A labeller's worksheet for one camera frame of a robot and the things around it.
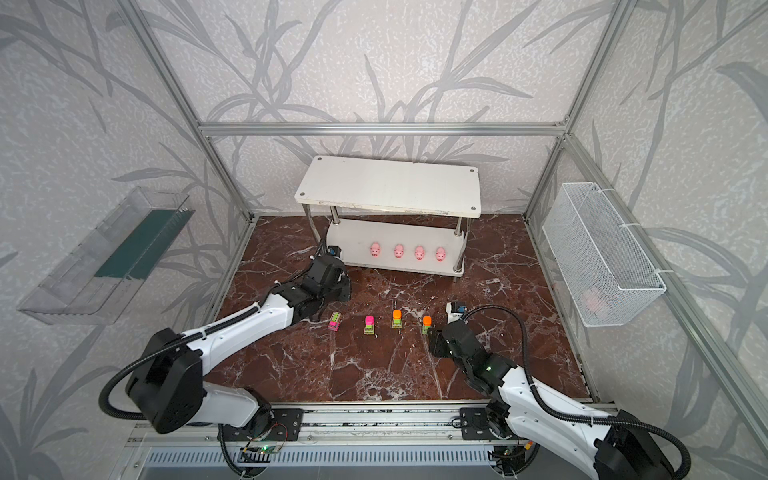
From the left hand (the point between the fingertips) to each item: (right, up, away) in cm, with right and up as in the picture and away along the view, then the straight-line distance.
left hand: (351, 273), depth 87 cm
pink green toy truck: (-5, -15, +2) cm, 16 cm away
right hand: (+24, -14, -2) cm, 28 cm away
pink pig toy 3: (+21, +5, +12) cm, 24 cm away
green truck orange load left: (+13, -14, +2) cm, 20 cm away
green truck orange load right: (+23, -15, +2) cm, 27 cm away
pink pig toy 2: (+14, +6, +13) cm, 20 cm away
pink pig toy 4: (+28, +5, +12) cm, 31 cm away
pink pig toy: (+6, +7, +13) cm, 16 cm away
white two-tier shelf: (+14, +20, +35) cm, 42 cm away
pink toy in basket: (+63, -6, -13) cm, 64 cm away
